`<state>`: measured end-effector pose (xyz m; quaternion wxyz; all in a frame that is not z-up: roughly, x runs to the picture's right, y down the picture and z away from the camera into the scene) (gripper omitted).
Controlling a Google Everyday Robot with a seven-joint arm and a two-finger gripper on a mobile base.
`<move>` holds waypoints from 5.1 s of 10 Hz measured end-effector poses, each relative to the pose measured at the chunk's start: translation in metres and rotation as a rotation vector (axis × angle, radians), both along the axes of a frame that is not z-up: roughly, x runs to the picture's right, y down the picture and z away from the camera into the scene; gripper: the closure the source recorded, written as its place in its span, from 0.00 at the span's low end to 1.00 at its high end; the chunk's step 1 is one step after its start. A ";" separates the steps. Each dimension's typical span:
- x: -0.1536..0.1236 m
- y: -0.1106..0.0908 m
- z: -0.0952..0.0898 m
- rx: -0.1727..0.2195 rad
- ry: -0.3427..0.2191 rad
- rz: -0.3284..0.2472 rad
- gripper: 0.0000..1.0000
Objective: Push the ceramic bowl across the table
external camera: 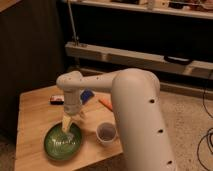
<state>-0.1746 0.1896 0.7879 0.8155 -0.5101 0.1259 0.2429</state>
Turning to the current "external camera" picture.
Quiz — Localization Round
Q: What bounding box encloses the green ceramic bowl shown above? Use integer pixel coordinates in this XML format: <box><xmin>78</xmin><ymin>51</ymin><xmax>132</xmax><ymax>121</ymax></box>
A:
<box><xmin>43</xmin><ymin>123</ymin><xmax>83</xmax><ymax>161</ymax></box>

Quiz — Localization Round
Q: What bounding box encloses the black and red box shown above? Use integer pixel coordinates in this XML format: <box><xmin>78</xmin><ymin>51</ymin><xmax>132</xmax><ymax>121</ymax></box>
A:
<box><xmin>50</xmin><ymin>95</ymin><xmax>64</xmax><ymax>105</ymax></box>

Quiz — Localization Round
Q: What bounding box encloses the black cable on floor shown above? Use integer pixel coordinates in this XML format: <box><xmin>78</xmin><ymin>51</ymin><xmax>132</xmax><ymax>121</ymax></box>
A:
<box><xmin>196</xmin><ymin>71</ymin><xmax>213</xmax><ymax>171</ymax></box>

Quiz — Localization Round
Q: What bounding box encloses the black handle on shelf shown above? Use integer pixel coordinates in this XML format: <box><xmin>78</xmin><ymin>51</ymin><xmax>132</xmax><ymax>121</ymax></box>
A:
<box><xmin>164</xmin><ymin>56</ymin><xmax>193</xmax><ymax>65</ymax></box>

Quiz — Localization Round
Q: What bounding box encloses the white paper cup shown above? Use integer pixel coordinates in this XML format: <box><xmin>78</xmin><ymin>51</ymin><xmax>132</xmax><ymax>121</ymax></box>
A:
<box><xmin>96</xmin><ymin>122</ymin><xmax>117</xmax><ymax>146</ymax></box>

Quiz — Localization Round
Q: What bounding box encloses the wooden shelf rack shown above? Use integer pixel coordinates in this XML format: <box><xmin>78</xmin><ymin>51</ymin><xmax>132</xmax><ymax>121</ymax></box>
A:
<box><xmin>63</xmin><ymin>0</ymin><xmax>213</xmax><ymax>78</ymax></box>

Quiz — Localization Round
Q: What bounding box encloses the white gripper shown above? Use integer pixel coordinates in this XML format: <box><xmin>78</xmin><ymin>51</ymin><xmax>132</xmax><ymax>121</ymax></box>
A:
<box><xmin>62</xmin><ymin>90</ymin><xmax>82</xmax><ymax>131</ymax></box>

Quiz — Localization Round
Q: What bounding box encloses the blue rectangular block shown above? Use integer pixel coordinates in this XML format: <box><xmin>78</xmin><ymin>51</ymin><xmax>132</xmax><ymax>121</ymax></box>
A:
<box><xmin>80</xmin><ymin>90</ymin><xmax>94</xmax><ymax>104</ymax></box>

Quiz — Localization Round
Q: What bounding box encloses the orange marker pen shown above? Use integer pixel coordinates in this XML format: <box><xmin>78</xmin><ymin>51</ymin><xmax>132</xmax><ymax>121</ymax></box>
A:
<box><xmin>99</xmin><ymin>99</ymin><xmax>113</xmax><ymax>111</ymax></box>

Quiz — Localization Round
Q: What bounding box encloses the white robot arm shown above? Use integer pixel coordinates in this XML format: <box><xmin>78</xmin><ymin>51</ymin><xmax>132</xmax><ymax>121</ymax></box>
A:
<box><xmin>56</xmin><ymin>68</ymin><xmax>178</xmax><ymax>171</ymax></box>

